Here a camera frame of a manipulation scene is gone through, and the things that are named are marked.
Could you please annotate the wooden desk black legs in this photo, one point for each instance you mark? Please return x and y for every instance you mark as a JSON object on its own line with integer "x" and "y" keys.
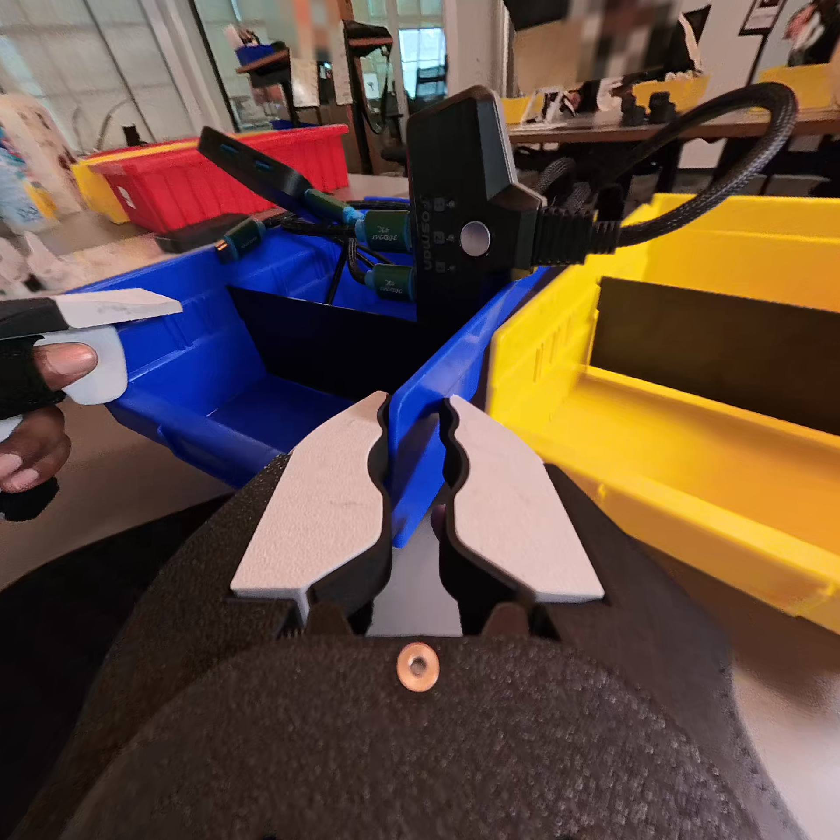
{"x": 820, "y": 121}

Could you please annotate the silver hub adapter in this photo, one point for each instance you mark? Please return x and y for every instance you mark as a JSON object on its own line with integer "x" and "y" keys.
{"x": 459, "y": 164}

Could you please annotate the person's left hand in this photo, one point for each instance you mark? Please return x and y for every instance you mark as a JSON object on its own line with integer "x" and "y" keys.
{"x": 65, "y": 364}

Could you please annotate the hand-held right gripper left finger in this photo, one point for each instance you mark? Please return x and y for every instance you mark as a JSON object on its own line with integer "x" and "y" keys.
{"x": 321, "y": 512}

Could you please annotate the white blue printed package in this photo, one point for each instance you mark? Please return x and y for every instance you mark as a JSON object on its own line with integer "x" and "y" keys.
{"x": 19, "y": 177}

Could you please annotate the black usb adapter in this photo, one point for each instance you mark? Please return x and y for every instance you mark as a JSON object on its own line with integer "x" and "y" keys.
{"x": 197, "y": 233}

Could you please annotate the yellow plastic bin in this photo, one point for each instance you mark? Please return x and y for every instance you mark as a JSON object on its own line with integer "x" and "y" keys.
{"x": 669, "y": 92}
{"x": 800, "y": 85}
{"x": 98, "y": 193}
{"x": 656, "y": 459}

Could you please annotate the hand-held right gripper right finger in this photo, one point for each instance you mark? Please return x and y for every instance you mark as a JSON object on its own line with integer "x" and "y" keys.
{"x": 512, "y": 518}

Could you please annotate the black bin divider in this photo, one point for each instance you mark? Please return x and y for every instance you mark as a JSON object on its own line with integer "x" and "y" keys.
{"x": 328, "y": 348}
{"x": 722, "y": 354}

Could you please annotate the red plastic bin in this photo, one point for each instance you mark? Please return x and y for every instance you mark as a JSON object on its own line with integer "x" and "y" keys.
{"x": 197, "y": 184}

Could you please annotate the row of white small bottles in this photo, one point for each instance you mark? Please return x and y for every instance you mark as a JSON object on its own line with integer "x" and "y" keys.
{"x": 19, "y": 266}

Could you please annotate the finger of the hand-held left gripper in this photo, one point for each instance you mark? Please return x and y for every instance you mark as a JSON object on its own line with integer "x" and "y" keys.
{"x": 111, "y": 307}

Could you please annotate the blue plastic bin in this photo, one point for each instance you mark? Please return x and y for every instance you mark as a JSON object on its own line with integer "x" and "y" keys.
{"x": 197, "y": 367}

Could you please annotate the black multiport usb hub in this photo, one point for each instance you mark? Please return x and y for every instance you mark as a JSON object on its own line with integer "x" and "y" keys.
{"x": 249, "y": 164}

